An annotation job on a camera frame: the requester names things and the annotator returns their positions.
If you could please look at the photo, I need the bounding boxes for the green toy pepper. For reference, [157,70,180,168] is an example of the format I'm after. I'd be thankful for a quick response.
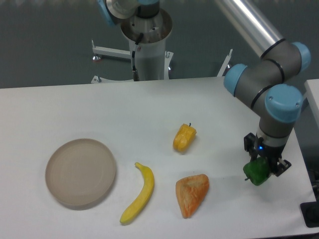
[243,157,271,186]

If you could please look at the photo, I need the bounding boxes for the yellow toy banana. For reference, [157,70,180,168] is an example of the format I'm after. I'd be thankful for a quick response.
[120,162,155,225]

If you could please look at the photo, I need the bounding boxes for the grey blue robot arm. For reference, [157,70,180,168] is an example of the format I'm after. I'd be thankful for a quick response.
[97,0,311,184]

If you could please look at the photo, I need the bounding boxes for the orange toy sandwich triangle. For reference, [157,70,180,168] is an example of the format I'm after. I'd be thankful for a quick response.
[175,174,210,219]

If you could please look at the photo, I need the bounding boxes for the black device at edge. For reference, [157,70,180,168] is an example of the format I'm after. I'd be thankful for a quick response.
[300,201,319,228]

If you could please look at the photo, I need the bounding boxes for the black cable on pedestal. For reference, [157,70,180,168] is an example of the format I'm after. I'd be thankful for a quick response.
[131,32,144,82]

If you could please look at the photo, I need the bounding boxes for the beige round plate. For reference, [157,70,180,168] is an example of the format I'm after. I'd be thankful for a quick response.
[45,138,117,210]

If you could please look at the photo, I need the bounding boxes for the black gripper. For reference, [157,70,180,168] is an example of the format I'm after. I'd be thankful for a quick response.
[244,133,291,177]

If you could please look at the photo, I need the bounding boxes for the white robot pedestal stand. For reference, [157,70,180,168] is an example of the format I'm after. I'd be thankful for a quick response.
[90,37,235,84]

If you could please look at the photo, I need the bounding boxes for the yellow toy pepper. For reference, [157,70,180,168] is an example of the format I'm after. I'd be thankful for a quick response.
[172,123,197,152]

